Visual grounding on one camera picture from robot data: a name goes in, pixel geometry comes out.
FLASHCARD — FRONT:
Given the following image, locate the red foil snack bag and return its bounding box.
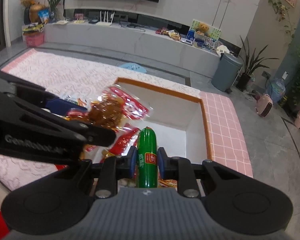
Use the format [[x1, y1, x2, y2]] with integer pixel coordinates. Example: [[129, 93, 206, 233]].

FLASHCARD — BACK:
[[80, 123, 140, 163]]

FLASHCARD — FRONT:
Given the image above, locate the red chicken snack packet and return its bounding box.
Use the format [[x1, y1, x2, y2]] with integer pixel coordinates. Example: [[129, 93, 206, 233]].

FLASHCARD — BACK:
[[65, 86, 151, 131]]

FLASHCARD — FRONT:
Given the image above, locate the green sausage stick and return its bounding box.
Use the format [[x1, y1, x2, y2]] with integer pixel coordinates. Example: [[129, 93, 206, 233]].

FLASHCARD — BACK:
[[136, 127, 158, 188]]

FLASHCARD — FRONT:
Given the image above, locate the orange stick snack bag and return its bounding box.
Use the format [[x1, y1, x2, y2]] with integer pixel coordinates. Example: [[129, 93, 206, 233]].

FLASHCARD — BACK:
[[158, 173, 177, 189]]

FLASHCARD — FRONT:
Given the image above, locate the clear white balls packet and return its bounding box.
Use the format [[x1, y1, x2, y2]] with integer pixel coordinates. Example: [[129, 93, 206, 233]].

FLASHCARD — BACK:
[[118, 178, 136, 188]]

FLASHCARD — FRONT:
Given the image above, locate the pink lace tablecloth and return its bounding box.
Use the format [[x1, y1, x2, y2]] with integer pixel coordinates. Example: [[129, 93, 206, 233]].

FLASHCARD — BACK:
[[0, 48, 254, 192]]

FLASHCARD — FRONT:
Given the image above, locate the pink storage basket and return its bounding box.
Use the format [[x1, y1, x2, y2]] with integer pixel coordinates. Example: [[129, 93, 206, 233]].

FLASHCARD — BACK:
[[25, 33, 44, 47]]

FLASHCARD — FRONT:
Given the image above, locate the blue plastic stool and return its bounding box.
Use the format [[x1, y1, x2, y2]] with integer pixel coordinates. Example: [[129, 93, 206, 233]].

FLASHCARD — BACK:
[[119, 62, 147, 74]]

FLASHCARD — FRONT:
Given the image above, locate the orange cardboard box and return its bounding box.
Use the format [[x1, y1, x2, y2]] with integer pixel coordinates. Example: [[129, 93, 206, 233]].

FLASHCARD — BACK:
[[113, 80, 212, 164]]

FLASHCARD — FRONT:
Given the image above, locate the gold vase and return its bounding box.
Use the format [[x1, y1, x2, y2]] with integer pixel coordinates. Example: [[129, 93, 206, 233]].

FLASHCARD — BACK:
[[29, 3, 46, 23]]

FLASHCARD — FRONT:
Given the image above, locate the white wifi router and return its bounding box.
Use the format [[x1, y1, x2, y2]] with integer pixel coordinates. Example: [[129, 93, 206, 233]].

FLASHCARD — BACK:
[[96, 10, 115, 27]]

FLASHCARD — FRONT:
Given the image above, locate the left potted green plant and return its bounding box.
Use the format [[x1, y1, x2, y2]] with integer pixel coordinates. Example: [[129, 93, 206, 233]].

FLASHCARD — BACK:
[[46, 0, 63, 23]]

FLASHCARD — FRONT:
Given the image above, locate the blue water jug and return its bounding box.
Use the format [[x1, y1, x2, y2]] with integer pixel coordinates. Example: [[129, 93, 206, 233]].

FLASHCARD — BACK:
[[266, 78, 286, 103]]

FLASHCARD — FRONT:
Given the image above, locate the grey tv console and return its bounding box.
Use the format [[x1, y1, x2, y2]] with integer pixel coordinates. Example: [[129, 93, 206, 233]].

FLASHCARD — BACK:
[[43, 21, 222, 79]]

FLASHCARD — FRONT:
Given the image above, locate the grey trash bin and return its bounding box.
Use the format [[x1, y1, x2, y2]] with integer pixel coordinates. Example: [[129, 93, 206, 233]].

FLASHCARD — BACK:
[[211, 53, 243, 92]]

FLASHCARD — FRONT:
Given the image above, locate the potted snake plant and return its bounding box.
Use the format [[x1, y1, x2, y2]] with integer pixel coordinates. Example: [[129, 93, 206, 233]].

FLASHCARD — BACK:
[[236, 37, 279, 92]]

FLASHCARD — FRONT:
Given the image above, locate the brown teddy bear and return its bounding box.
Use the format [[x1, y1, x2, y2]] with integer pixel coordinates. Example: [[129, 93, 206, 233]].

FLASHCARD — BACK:
[[196, 22, 210, 36]]

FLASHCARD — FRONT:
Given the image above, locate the hanging vine plant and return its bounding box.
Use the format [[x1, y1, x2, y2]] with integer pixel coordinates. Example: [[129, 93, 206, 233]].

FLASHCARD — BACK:
[[268, 0, 296, 47]]

